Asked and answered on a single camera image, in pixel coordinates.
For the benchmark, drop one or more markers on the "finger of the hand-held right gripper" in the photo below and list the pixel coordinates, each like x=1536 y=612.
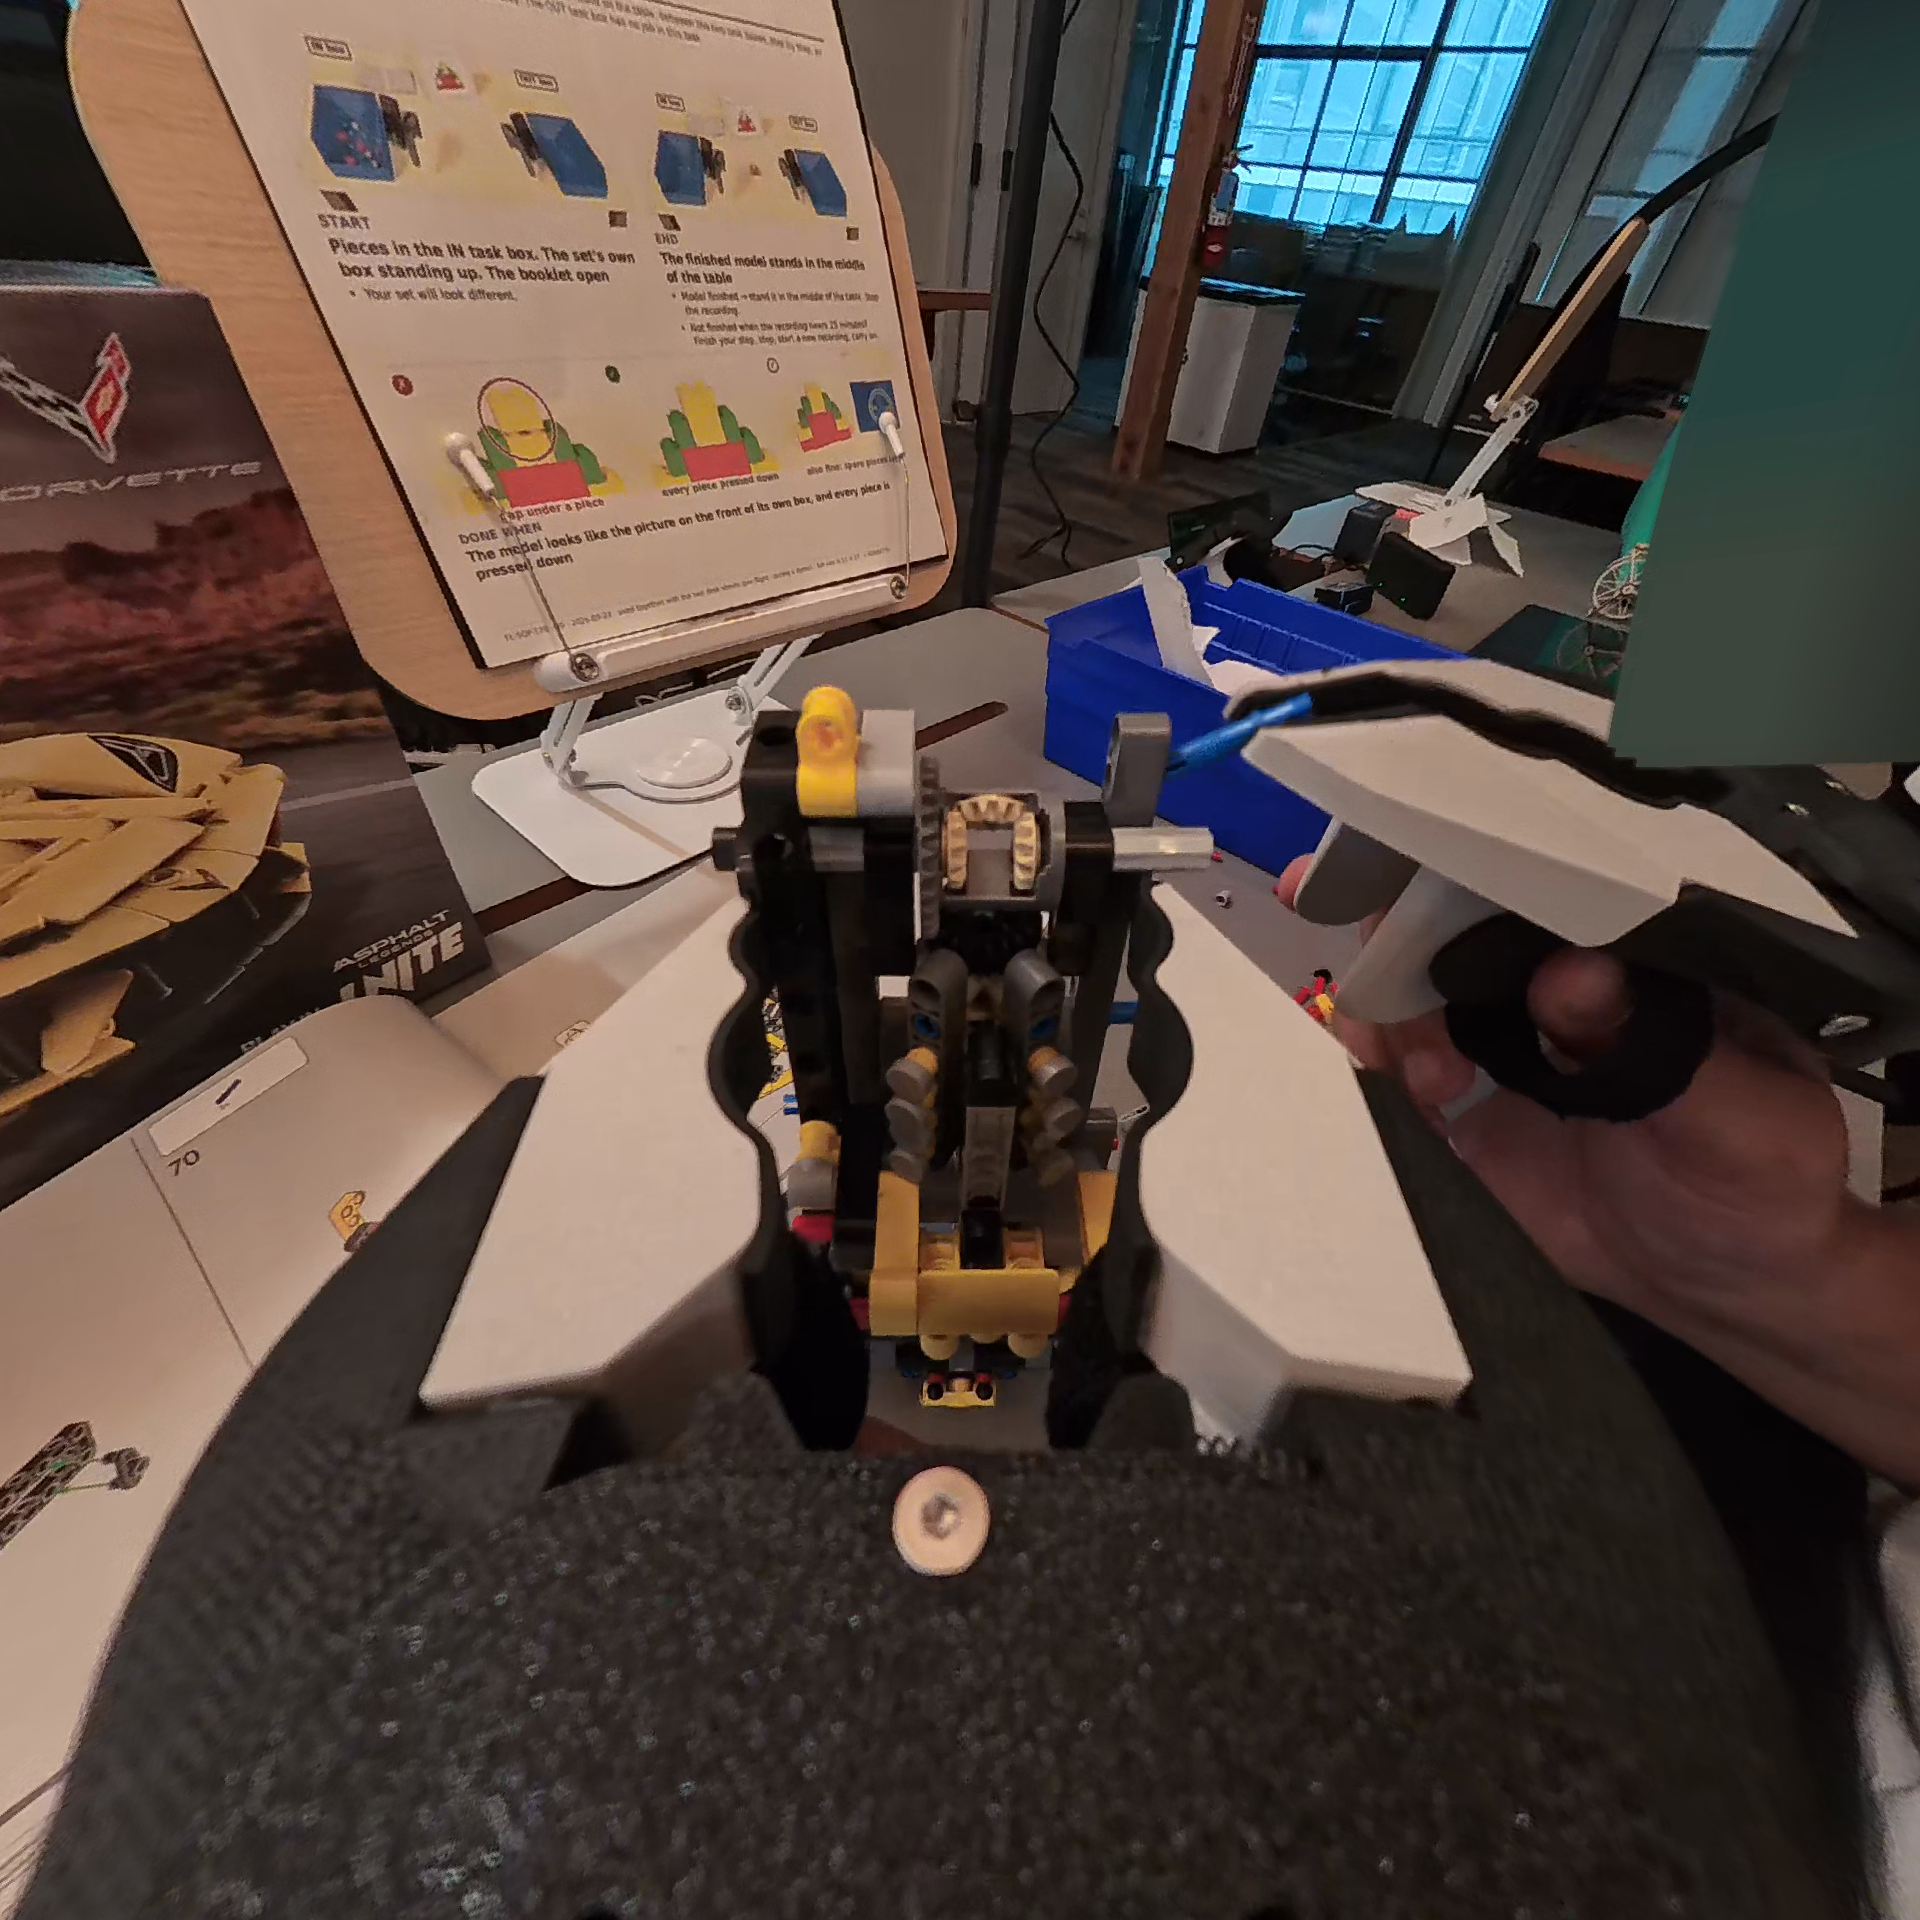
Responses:
x=1530 y=687
x=1500 y=840

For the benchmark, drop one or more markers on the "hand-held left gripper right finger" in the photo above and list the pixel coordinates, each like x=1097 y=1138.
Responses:
x=1292 y=1200

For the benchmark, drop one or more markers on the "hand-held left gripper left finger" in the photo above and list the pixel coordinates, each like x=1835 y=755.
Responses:
x=600 y=1200

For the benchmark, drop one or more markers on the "blue lego pin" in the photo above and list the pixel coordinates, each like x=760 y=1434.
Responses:
x=1245 y=728

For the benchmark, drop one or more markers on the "black yellow lego car chassis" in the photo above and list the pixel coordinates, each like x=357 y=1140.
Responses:
x=840 y=901

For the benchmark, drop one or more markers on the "scattered loose lego pieces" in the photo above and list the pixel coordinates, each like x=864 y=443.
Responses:
x=1318 y=994

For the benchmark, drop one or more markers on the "open lego instruction booklet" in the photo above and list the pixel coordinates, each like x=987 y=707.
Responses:
x=151 y=1275

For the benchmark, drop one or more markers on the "lego set cardboard box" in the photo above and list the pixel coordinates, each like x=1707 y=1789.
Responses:
x=151 y=600

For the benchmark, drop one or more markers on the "person's right hand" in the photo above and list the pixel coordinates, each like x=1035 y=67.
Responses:
x=1680 y=1200

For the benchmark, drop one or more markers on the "empty wooden board stand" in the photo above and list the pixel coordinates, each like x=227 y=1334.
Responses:
x=1425 y=518

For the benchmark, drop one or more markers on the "white paper strip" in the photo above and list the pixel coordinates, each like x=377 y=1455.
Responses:
x=1186 y=630

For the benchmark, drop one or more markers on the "blue plastic bin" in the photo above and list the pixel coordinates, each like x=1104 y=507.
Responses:
x=1140 y=705

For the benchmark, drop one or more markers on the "white cabinet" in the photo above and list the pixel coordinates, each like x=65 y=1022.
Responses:
x=1231 y=368

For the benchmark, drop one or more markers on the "wooden pillar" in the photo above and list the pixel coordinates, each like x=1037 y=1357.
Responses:
x=1186 y=225

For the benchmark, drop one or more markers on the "black slim pole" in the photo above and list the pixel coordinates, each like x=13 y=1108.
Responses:
x=1008 y=300

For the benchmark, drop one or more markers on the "wooden board instruction sheet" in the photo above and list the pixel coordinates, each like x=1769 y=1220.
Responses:
x=600 y=300

